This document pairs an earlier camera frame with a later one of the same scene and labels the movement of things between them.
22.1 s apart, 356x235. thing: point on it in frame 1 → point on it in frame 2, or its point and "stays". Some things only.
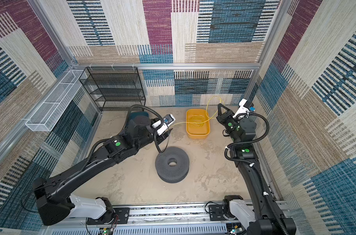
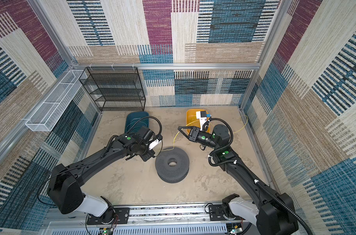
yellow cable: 206,114 → 215,126
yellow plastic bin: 197,124 stays
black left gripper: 162,137 → 150,154
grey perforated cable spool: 172,165 stays
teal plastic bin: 139,117 stays
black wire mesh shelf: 114,88 stays
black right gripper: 222,118 → 193,135
